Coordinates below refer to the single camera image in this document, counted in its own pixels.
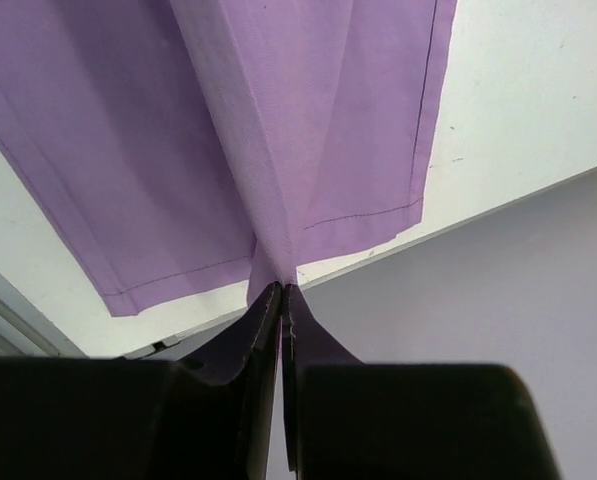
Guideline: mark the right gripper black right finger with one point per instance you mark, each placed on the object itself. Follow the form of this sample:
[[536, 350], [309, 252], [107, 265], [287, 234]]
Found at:
[[347, 419]]

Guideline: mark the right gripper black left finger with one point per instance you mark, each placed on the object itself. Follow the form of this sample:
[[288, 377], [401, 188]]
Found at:
[[204, 416]]

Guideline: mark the purple trousers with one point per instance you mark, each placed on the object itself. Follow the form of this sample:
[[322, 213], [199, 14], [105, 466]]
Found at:
[[181, 146]]

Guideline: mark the aluminium rail frame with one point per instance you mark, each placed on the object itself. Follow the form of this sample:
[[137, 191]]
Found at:
[[25, 330]]

